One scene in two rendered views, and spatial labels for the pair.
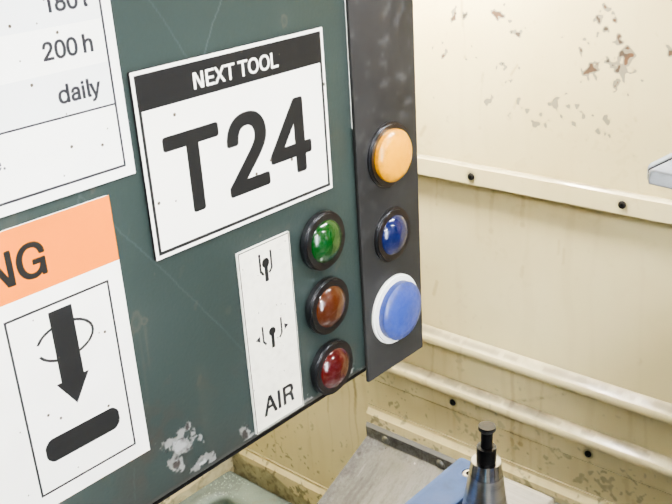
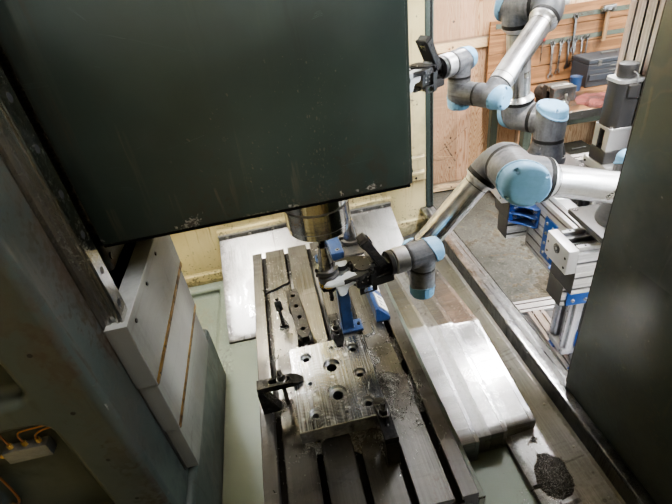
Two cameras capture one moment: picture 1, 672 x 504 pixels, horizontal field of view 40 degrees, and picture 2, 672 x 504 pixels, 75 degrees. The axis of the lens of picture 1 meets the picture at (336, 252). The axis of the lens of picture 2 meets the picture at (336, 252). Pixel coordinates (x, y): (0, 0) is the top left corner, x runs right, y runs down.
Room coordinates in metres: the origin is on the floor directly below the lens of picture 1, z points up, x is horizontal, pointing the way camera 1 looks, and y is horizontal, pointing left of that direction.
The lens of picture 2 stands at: (-0.30, 1.01, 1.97)
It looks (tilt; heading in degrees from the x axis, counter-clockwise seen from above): 34 degrees down; 311
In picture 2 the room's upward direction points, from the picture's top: 9 degrees counter-clockwise
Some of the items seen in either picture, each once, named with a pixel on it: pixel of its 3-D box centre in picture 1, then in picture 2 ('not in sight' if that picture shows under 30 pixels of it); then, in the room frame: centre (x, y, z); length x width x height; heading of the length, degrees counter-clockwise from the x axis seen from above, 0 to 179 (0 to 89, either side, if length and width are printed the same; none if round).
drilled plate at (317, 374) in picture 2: not in sight; (335, 383); (0.28, 0.44, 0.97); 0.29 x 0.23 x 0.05; 137
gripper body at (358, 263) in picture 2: not in sight; (372, 270); (0.27, 0.22, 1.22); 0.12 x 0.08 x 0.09; 57
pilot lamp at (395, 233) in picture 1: (393, 234); not in sight; (0.42, -0.03, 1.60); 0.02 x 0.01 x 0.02; 137
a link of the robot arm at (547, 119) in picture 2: not in sight; (549, 119); (0.10, -0.80, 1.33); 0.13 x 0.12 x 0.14; 166
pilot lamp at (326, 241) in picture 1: (324, 241); not in sight; (0.38, 0.00, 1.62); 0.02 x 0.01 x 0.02; 137
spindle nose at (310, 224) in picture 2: not in sight; (316, 204); (0.34, 0.33, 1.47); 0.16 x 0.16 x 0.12
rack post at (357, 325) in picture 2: not in sight; (343, 295); (0.42, 0.19, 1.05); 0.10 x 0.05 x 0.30; 47
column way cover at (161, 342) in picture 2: not in sight; (173, 337); (0.65, 0.65, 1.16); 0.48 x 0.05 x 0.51; 137
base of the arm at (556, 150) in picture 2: not in sight; (546, 148); (0.09, -0.80, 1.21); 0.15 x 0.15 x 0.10
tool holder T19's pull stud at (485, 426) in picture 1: (486, 443); not in sight; (0.67, -0.12, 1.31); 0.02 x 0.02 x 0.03
